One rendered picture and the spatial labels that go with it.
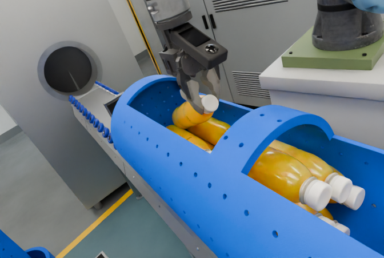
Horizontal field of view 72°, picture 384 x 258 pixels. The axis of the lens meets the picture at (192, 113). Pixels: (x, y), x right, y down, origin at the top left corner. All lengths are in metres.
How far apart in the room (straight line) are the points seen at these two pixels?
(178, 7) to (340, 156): 0.40
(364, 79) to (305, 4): 1.37
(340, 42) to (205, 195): 0.47
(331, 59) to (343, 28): 0.07
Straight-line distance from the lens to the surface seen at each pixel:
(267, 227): 0.33
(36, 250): 1.51
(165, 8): 0.51
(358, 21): 0.70
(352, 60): 0.67
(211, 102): 0.59
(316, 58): 0.69
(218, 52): 0.48
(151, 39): 1.35
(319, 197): 0.40
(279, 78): 0.70
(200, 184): 0.41
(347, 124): 0.72
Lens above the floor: 1.46
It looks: 29 degrees down
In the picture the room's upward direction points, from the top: 22 degrees counter-clockwise
